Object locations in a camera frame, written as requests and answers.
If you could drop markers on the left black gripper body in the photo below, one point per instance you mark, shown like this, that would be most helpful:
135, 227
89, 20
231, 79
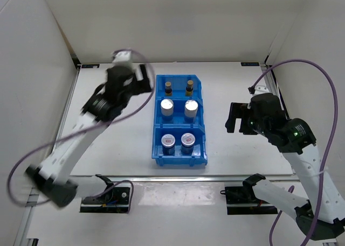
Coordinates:
130, 92

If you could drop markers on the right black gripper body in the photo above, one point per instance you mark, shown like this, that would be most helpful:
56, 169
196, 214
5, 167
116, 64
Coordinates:
257, 124

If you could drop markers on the brown bottle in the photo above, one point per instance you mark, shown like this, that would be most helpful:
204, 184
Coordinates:
168, 89
189, 88

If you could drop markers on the white blue can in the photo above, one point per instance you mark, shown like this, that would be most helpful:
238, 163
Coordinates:
167, 110
190, 111

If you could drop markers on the grey-lid spice jar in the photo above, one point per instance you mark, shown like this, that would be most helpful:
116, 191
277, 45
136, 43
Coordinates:
187, 143
168, 144

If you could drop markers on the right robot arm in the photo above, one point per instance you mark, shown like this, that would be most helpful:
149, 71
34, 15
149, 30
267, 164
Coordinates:
323, 209

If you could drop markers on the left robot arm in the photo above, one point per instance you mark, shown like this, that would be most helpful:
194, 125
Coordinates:
52, 175

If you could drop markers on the blue plastic bin rear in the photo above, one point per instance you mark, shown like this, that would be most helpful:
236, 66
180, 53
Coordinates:
178, 85

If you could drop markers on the blue plastic bin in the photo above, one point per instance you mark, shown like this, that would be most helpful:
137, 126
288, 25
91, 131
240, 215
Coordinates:
178, 85
198, 156
178, 117

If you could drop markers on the black label left corner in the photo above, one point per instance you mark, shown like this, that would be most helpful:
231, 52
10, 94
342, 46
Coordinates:
90, 66

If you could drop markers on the black label corner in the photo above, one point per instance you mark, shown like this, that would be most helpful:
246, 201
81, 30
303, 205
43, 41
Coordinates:
90, 66
250, 64

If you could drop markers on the black label right corner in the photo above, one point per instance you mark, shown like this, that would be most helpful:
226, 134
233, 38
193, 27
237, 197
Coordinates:
250, 64

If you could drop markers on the blue plastic bin middle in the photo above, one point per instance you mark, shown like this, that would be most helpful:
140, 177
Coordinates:
178, 117

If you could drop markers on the blue plastic bin front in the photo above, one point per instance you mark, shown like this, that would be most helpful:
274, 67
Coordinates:
198, 156

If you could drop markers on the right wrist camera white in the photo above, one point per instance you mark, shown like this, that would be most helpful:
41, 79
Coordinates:
258, 89

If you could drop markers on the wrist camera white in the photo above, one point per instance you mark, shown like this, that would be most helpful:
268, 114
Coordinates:
122, 58
258, 89

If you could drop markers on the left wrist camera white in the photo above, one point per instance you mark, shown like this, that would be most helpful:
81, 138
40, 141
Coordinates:
122, 58

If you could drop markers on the aluminium frame rail front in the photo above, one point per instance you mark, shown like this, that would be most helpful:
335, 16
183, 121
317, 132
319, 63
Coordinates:
188, 178

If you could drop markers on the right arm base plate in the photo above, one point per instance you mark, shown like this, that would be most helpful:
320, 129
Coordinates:
237, 203

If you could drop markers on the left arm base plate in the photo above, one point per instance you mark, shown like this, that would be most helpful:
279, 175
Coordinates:
117, 201

